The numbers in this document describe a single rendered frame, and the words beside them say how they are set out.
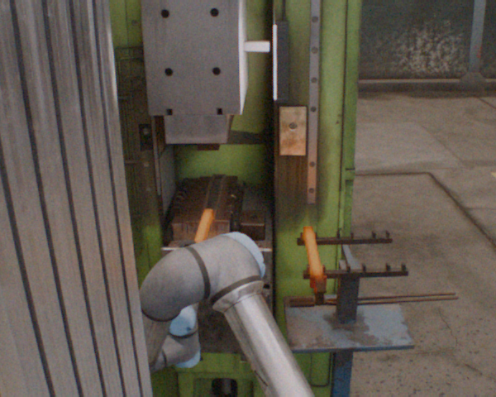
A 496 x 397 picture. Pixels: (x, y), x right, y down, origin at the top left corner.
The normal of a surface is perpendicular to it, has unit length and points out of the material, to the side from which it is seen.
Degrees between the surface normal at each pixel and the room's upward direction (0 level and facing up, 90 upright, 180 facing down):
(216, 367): 90
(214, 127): 90
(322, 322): 0
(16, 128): 90
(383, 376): 0
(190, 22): 90
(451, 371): 0
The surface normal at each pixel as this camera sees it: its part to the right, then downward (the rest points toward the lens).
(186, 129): -0.05, 0.41
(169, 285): -0.23, 0.04
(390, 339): -0.02, -0.91
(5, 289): 0.98, 0.07
